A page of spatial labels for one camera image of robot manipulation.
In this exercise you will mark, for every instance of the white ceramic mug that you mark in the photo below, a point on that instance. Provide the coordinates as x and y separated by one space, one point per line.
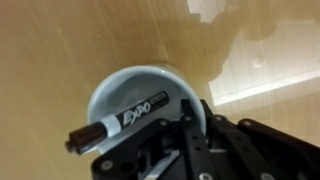
133 90

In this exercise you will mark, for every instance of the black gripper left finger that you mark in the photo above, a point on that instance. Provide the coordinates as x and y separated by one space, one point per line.
156 150

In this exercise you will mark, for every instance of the black Expo marker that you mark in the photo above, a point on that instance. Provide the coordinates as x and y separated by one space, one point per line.
126 116

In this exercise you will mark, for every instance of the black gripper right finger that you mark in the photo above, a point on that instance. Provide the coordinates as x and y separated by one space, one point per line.
256 150

